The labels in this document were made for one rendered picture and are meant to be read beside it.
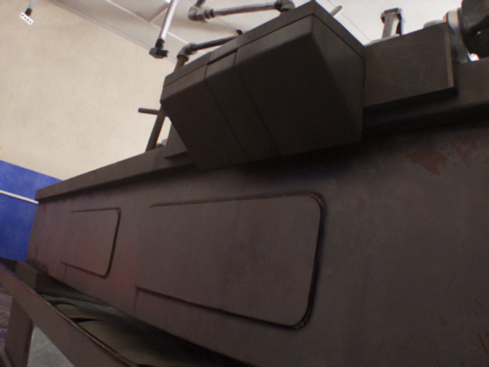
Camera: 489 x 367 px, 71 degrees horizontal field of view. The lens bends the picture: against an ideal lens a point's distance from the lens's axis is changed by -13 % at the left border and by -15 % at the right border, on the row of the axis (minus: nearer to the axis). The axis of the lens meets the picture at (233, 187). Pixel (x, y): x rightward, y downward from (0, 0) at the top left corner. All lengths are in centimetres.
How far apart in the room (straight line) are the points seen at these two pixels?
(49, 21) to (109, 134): 163
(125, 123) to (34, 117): 120
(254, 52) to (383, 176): 20
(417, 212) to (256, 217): 24
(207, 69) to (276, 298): 31
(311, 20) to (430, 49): 13
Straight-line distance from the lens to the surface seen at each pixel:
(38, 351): 161
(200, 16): 108
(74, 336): 66
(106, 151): 490
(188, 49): 105
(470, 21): 77
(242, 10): 102
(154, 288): 76
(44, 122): 472
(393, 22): 195
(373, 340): 43
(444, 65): 43
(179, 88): 57
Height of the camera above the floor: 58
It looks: 14 degrees up
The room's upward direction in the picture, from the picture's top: 10 degrees clockwise
